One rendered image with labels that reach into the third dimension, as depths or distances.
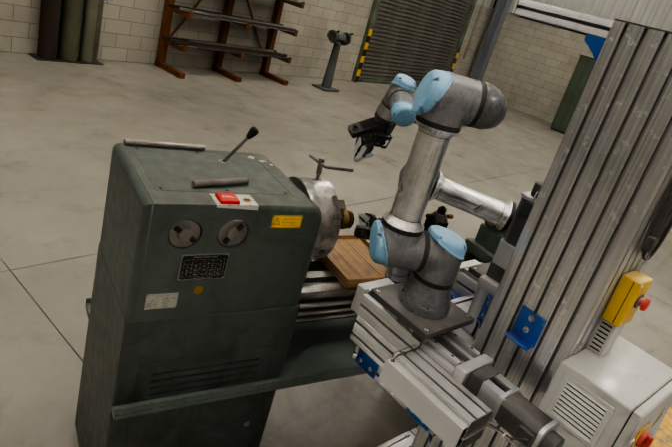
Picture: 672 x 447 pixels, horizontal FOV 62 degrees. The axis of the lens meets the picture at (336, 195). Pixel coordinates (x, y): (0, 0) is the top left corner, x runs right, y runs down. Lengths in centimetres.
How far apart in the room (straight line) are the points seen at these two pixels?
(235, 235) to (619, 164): 107
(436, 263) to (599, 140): 51
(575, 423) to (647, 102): 79
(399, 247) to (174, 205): 63
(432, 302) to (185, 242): 73
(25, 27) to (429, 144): 746
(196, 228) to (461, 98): 84
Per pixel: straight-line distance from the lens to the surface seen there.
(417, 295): 157
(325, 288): 217
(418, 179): 142
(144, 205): 161
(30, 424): 271
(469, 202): 203
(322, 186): 206
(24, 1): 841
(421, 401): 149
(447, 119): 137
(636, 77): 147
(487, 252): 287
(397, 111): 173
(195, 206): 163
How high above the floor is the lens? 193
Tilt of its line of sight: 20 degrees down
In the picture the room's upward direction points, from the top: 16 degrees clockwise
